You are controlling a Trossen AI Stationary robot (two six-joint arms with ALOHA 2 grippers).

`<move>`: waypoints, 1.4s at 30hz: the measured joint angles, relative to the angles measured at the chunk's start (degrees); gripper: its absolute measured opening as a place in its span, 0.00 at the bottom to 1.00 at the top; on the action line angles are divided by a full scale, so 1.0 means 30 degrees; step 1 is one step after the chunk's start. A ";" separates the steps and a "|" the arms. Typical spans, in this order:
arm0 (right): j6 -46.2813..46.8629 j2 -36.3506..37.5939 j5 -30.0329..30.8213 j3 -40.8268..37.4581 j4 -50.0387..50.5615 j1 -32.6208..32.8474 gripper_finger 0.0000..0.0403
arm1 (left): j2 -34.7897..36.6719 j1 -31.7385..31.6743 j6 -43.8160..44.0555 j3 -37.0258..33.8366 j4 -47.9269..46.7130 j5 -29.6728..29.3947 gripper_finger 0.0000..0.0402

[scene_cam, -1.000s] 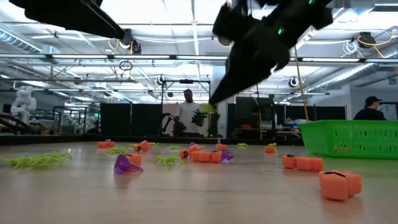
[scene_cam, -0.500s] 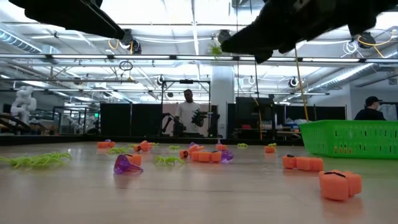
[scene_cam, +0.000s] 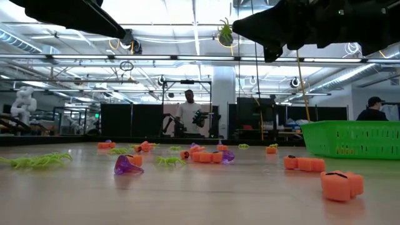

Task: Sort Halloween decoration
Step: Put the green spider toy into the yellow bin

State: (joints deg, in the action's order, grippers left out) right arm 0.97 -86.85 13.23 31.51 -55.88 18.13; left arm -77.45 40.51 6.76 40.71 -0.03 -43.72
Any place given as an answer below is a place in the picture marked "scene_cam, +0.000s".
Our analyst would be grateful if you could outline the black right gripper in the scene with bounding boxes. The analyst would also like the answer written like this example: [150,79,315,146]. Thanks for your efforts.
[232,0,400,63]

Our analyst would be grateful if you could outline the long ceiling light bar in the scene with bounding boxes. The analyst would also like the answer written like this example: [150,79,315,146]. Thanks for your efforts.
[0,54,400,63]

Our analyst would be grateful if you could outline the white square pillar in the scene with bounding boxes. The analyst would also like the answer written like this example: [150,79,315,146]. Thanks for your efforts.
[211,66,237,140]

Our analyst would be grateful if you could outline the black equipment cart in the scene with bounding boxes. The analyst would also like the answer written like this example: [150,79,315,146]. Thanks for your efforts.
[234,97,284,141]

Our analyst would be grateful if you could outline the black partition panel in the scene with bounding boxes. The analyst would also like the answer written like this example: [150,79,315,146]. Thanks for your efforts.
[100,103,133,138]
[286,105,349,122]
[132,103,164,138]

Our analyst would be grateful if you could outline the white humanoid robot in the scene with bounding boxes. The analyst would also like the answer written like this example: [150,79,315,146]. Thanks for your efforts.
[10,86,38,126]

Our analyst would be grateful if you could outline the person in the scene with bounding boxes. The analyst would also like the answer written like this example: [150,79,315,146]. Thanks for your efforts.
[174,89,204,138]
[356,96,389,122]

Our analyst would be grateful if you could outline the green plastic basket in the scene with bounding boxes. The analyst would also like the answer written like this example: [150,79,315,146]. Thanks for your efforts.
[299,120,400,161]

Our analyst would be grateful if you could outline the pale curtain backdrop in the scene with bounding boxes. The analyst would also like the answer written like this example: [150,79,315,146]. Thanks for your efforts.
[162,101,213,138]

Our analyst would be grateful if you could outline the grey hanging cloth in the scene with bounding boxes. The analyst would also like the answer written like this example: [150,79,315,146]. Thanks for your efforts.
[379,102,400,122]

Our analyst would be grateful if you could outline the yellow cable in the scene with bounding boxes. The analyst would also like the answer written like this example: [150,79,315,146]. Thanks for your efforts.
[295,49,311,123]

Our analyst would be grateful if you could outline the hanging black cable loop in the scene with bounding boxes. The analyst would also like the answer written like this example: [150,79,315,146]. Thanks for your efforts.
[119,60,135,73]

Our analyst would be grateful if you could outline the black metal gantry frame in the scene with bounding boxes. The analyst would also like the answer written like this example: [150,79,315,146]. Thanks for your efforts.
[161,79,213,139]

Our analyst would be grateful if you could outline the black curved hose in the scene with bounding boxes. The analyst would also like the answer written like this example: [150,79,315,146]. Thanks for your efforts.
[0,114,31,136]

